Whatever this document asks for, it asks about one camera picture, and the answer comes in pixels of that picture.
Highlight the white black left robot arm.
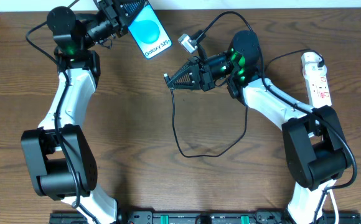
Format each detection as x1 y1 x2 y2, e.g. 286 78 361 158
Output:
21 1 147 223

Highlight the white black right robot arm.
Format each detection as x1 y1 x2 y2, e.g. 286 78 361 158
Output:
165 30 357 223

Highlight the black charger cable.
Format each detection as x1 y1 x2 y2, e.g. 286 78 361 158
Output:
163 49 326 159

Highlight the white charger adapter plug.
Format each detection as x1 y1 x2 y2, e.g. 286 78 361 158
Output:
302 62 327 80

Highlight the blue Samsung Galaxy smartphone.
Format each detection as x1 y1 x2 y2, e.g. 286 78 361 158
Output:
128 1 172 59

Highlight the white power strip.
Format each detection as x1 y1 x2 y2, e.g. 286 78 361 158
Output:
301 52 332 108

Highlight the white power strip cord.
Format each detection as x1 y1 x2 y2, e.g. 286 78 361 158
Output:
328 189 340 224

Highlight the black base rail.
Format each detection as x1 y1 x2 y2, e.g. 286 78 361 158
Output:
48 210 361 224

